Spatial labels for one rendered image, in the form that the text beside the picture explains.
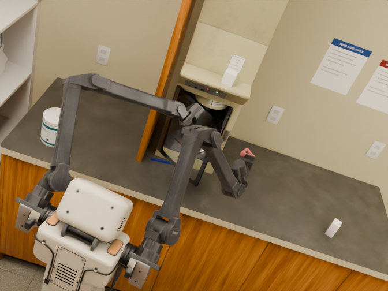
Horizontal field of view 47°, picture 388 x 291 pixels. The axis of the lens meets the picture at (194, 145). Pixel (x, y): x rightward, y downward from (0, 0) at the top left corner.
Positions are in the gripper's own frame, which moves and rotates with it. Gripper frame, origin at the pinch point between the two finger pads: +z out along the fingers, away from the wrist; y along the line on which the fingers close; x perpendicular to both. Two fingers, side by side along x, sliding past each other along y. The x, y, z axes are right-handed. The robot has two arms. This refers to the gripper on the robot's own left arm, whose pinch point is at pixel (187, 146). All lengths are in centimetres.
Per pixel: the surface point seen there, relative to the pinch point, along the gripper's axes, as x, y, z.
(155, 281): 11, 40, 83
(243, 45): -5, -38, -35
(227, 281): 41, 12, 75
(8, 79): -109, 40, 11
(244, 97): 8.5, -26.4, -20.6
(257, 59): 1.6, -40.3, -28.7
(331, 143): 26, -85, 52
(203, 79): -7.5, -17.0, -26.0
